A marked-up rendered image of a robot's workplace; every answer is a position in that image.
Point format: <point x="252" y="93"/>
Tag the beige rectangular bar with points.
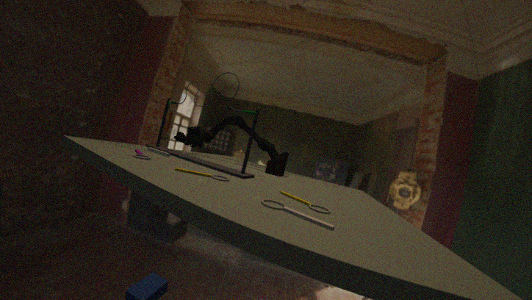
<point x="158" y="152"/>

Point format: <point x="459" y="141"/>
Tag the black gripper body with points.
<point x="193" y="140"/>

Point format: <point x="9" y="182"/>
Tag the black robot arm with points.
<point x="195" y="132"/>

